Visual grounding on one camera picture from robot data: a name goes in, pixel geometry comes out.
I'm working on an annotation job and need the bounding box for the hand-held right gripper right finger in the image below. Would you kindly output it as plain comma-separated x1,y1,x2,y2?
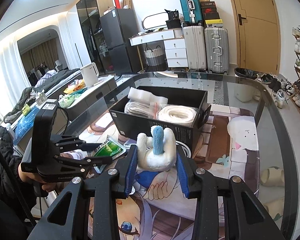
176,145,280,240

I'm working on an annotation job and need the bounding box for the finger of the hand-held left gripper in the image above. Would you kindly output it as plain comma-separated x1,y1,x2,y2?
54,154,115,172
50,134,103,153

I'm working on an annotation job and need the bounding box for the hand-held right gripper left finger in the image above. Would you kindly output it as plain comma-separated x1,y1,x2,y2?
27,145,138,240

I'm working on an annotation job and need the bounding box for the green white packet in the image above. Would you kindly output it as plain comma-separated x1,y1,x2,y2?
92,135,127,160

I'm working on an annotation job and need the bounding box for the white blue plush toy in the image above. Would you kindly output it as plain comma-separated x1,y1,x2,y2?
136,126,177,172

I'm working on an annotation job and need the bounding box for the black cardboard box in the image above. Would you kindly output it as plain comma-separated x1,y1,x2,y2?
109,85,212,153

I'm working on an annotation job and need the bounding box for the white rope coil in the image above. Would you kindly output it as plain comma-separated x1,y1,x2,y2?
158,105,198,128

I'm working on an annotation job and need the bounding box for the white cord bundle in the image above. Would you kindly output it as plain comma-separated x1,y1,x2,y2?
124,101,158,120

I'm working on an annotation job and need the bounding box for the white towel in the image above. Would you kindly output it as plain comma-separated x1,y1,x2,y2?
129,87,168,105

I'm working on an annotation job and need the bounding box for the person's left forearm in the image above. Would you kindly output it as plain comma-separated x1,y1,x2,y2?
0,154,24,195

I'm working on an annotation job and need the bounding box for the person's left hand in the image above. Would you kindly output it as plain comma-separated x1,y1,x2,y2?
18,164,57,193

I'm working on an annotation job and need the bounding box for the blue printed mat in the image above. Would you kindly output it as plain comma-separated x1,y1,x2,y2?
11,104,44,131

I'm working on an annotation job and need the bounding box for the olive green jacket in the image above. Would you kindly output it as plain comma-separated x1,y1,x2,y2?
4,87,38,123

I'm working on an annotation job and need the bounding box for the grey side cabinet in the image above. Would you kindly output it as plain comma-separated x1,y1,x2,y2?
59,76,118,115

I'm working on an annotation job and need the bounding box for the pile of colourful packets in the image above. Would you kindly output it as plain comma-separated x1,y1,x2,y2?
58,79,88,108

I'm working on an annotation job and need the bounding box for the white kettle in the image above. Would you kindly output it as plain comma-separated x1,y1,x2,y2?
79,63,100,88

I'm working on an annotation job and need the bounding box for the bed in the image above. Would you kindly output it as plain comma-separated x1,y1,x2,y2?
2,69,83,130

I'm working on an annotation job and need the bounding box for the printed table mat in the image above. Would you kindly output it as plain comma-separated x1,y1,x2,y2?
72,105,262,240

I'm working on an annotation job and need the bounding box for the white curtain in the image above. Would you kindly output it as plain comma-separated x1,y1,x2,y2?
0,10,78,100

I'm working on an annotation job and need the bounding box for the beige slipper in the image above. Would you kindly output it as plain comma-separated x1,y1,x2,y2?
262,197,286,218
260,167,285,188

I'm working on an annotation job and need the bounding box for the white trash bin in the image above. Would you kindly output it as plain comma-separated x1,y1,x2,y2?
234,67,260,103

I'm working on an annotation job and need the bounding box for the black refrigerator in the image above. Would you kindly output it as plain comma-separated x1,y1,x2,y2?
99,8,138,74

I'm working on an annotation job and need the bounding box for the woven basket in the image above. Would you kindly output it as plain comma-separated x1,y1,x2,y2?
143,45,168,72

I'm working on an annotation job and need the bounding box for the glass door cabinet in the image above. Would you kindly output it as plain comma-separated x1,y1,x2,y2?
76,0,114,74

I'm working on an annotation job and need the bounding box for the white vanity desk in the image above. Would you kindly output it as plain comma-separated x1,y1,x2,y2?
129,29,188,68

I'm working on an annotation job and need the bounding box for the collection of shoes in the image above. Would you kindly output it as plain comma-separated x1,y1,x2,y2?
257,25,300,128

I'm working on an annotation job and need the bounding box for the white suitcase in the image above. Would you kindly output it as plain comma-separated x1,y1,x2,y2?
182,25,207,72

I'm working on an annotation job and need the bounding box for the silver suitcase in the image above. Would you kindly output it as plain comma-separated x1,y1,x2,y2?
204,26,230,75

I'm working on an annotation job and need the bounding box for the oval mirror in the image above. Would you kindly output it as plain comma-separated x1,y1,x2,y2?
142,12,167,30

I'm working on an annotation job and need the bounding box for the black paper bag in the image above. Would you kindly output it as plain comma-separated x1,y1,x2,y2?
165,9,182,30

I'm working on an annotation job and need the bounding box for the wooden door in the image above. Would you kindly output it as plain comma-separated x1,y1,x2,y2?
226,0,280,72

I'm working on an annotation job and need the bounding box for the teal suitcase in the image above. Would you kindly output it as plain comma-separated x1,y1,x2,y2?
178,0,204,27

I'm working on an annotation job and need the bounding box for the black cable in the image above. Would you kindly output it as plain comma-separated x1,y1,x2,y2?
0,137,38,228
57,106,70,135

